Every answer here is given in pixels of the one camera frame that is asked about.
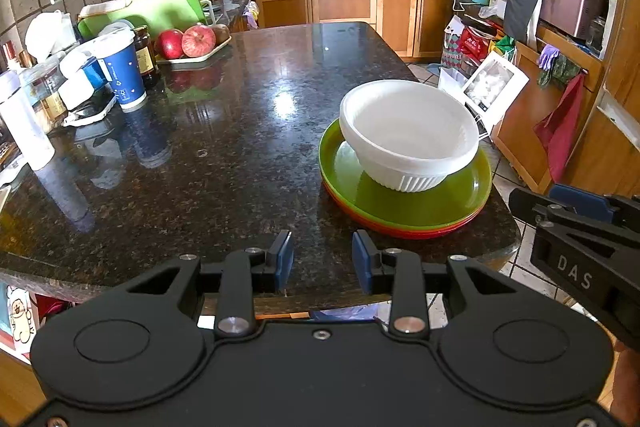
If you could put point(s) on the purple glove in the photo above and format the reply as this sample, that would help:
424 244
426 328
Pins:
548 57

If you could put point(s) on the purple plastic bag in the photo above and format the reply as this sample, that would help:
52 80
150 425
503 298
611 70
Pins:
350 313

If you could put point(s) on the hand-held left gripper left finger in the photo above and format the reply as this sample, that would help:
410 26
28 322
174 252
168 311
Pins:
284 257

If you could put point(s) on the red apple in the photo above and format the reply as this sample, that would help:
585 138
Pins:
198 41
170 44

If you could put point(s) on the white picture box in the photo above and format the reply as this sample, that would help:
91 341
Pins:
492 84

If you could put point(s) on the orange plastic plate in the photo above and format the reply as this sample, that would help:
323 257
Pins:
415 230

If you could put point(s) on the blue paper cup white lid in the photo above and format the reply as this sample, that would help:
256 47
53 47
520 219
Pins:
125 77

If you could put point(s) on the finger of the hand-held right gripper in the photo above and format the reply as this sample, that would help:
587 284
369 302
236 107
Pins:
580 199
530 204

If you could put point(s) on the green cutting board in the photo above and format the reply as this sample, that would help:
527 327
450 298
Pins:
165 9

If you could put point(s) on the pink appliance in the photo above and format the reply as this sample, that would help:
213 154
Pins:
570 4

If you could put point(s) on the white cloth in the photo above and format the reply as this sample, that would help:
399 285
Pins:
110 4

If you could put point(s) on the white plastic bag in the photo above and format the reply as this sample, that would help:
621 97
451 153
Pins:
47 34

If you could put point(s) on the cartoon printed panel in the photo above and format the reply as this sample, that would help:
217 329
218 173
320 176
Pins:
20 312

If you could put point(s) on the red printed shopping bag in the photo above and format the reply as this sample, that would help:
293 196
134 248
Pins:
472 42

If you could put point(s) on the wooden base cabinets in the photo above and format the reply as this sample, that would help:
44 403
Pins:
395 17

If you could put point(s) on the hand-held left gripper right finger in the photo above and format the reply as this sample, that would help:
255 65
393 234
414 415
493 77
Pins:
361 262

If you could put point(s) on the fruit tray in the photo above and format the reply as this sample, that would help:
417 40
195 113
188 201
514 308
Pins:
200 59

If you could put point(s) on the red plastic plate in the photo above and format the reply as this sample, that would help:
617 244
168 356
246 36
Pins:
415 236

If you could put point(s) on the blue white tissue box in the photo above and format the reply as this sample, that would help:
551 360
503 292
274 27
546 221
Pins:
95 74

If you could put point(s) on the grey round lid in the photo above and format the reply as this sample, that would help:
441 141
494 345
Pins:
117 27

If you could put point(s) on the dark glass jar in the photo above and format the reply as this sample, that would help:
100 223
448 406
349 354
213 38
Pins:
146 57

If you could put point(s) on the brown fruit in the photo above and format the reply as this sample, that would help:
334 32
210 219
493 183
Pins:
221 34

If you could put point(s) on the red cloth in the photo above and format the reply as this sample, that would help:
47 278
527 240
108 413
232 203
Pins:
562 132

